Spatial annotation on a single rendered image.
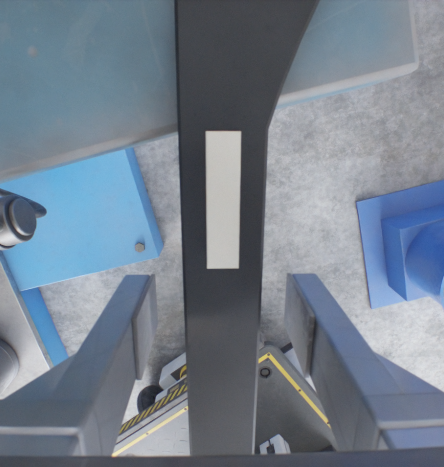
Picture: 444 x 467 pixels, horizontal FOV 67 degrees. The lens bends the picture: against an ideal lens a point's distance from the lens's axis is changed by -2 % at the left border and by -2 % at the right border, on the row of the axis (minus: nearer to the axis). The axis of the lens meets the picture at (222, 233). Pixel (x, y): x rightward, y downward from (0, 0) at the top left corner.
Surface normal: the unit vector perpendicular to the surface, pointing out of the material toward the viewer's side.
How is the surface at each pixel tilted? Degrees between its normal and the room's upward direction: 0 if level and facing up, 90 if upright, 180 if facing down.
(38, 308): 90
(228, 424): 0
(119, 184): 0
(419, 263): 90
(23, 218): 90
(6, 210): 90
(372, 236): 0
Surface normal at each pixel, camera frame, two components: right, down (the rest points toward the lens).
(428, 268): -1.00, -0.07
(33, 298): 0.97, -0.24
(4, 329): 0.03, 0.27
